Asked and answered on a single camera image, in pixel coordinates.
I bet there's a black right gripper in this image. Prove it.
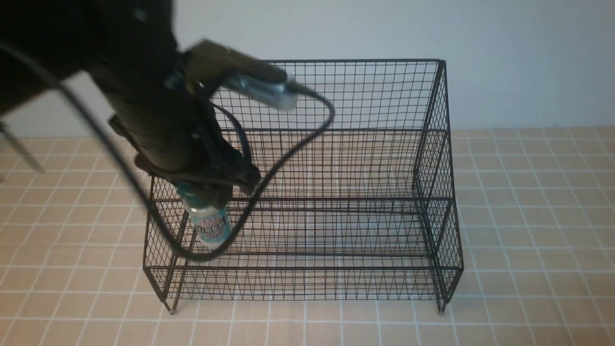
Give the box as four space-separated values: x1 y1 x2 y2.
110 103 261 202

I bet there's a clear seasoning bottle teal cap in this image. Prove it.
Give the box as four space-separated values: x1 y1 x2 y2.
176 184 232 250

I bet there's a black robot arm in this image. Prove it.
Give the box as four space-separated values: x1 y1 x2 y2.
1 0 283 198

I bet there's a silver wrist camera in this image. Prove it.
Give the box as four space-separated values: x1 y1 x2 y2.
222 73 298 111

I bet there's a black cable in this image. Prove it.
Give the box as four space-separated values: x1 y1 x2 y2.
0 41 336 262

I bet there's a black wire mesh rack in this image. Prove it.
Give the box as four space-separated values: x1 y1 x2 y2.
143 59 464 314

